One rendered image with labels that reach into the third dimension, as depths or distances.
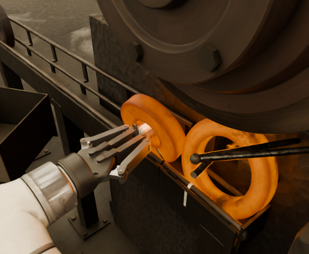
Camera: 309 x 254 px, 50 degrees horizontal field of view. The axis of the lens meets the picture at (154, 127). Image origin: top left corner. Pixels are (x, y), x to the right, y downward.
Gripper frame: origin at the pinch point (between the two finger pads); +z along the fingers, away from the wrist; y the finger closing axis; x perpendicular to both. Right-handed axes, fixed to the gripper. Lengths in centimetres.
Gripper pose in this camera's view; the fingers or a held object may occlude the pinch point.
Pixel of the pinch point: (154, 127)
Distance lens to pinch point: 66.3
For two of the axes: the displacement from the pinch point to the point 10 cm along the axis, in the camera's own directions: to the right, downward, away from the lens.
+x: -0.5, -7.8, -6.3
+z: 7.3, -4.6, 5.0
